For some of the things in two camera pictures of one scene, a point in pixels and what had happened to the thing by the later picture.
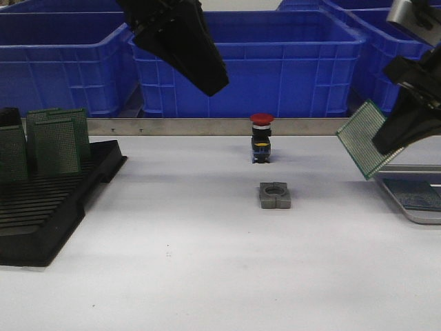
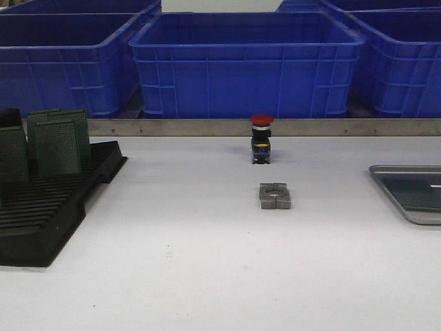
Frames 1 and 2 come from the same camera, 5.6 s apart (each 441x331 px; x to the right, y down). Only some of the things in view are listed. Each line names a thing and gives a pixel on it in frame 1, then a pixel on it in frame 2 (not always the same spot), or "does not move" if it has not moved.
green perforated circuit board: (356, 137) to (416, 193)
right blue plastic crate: (386, 45) does not move
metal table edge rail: (212, 127) does not move
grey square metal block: (274, 195) does not move
